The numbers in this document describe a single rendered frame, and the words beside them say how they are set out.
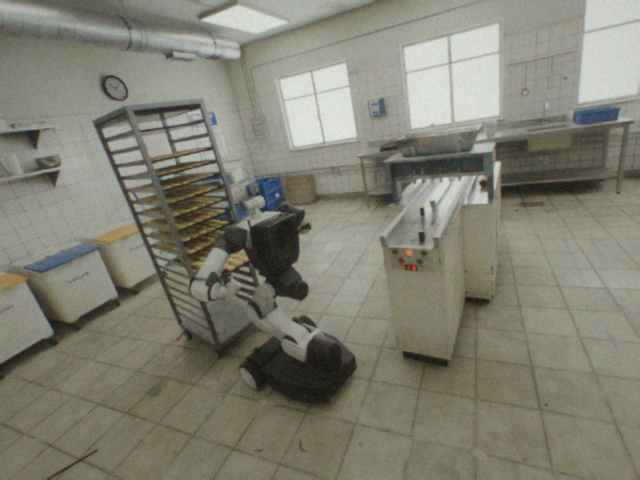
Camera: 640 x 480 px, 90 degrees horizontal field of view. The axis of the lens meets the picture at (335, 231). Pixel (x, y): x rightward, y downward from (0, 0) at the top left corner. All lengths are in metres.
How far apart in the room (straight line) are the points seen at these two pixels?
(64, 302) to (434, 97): 5.44
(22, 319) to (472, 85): 6.02
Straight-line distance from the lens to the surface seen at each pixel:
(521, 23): 5.66
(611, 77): 5.92
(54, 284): 4.07
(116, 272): 4.47
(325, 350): 1.93
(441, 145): 2.35
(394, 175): 2.49
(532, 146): 5.10
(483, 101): 5.69
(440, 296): 1.89
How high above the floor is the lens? 1.58
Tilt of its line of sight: 20 degrees down
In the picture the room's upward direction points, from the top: 11 degrees counter-clockwise
